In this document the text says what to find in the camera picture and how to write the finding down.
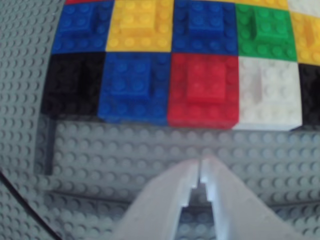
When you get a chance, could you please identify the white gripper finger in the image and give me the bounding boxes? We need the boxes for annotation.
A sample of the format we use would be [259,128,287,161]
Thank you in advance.
[199,154,309,240]
[114,158,201,240]

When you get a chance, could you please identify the black Lego cube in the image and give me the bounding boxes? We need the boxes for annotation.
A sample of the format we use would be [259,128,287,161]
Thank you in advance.
[298,63,320,126]
[40,51,106,120]

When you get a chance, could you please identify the green Lego cube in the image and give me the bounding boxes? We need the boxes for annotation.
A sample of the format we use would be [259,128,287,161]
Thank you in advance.
[234,2,299,63]

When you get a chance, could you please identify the gray Lego baseplate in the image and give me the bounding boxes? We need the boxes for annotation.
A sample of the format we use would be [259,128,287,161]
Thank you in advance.
[0,0,320,240]

